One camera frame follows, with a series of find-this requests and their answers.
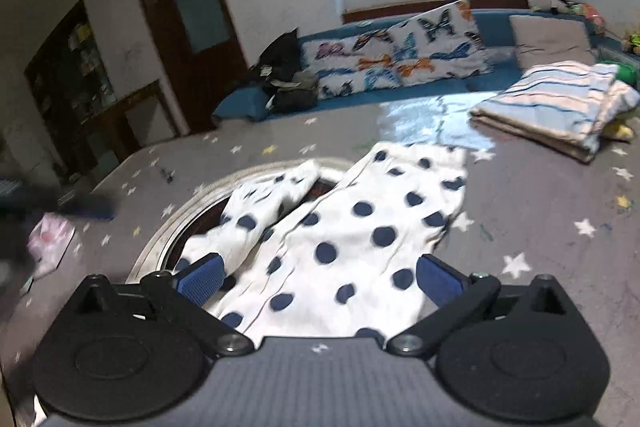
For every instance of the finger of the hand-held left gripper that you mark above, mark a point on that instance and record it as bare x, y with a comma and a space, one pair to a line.
87, 209

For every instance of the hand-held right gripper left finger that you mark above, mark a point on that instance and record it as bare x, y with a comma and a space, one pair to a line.
201, 278

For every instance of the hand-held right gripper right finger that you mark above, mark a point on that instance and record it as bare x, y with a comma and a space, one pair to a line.
439, 279

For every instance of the white navy polka dot cloth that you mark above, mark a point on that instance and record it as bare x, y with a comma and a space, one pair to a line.
345, 227

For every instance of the pink packet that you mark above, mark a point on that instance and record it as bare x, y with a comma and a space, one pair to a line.
50, 244

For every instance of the grey star tablecloth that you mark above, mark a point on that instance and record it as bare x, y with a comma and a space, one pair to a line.
525, 207

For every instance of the dark wooden bookshelf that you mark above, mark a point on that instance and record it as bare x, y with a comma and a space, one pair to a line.
70, 77

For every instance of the round black table stove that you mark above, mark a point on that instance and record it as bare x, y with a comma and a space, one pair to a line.
320, 189

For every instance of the grey green bag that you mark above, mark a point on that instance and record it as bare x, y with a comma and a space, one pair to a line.
295, 94

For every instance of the striped folded blanket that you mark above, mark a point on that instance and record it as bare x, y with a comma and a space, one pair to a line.
545, 102

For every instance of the blue sofa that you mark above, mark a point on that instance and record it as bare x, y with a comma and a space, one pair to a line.
495, 79

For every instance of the brown wooden door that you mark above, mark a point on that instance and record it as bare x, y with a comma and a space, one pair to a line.
190, 27

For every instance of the butterfly print pillow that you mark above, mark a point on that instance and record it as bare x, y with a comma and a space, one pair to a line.
345, 67
440, 42

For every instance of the black bag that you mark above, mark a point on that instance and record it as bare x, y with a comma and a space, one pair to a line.
277, 54

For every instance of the yellow plush toy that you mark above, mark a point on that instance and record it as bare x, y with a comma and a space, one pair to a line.
622, 129

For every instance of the grey pillow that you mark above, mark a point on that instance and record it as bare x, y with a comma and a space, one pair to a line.
552, 42

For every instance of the colourful plush toys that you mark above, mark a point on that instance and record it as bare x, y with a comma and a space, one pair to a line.
590, 14

